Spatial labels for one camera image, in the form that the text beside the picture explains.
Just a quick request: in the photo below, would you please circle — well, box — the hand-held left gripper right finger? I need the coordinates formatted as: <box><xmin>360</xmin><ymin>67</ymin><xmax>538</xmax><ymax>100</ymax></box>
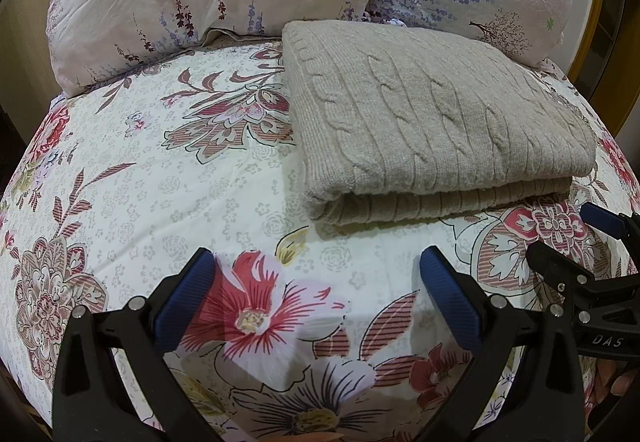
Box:
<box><xmin>419</xmin><ymin>246</ymin><xmax>587</xmax><ymax>442</ymax></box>

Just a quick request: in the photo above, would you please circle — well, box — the beige cable knit sweater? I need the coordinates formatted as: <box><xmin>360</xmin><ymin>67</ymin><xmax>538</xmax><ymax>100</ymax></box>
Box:
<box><xmin>281</xmin><ymin>19</ymin><xmax>598</xmax><ymax>241</ymax></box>

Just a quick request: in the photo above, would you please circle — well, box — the person's right hand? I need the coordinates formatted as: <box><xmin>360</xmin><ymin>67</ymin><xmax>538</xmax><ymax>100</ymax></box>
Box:
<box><xmin>600</xmin><ymin>364</ymin><xmax>640</xmax><ymax>405</ymax></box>

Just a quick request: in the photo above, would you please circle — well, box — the floral bed sheet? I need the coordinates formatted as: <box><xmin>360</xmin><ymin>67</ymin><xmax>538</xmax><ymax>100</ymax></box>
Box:
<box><xmin>0</xmin><ymin>34</ymin><xmax>640</xmax><ymax>442</ymax></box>

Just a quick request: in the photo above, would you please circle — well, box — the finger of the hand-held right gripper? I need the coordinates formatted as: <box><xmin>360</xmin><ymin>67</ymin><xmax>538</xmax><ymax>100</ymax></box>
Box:
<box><xmin>526</xmin><ymin>241</ymin><xmax>640</xmax><ymax>319</ymax></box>
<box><xmin>581</xmin><ymin>201</ymin><xmax>640</xmax><ymax>249</ymax></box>

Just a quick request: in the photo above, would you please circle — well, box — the wooden headboard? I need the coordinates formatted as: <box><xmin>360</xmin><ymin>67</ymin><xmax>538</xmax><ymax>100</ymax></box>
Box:
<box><xmin>569</xmin><ymin>0</ymin><xmax>640</xmax><ymax>135</ymax></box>

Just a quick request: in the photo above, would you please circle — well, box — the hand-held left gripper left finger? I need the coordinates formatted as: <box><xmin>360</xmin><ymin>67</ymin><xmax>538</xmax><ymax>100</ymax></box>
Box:
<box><xmin>52</xmin><ymin>247</ymin><xmax>222</xmax><ymax>442</ymax></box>

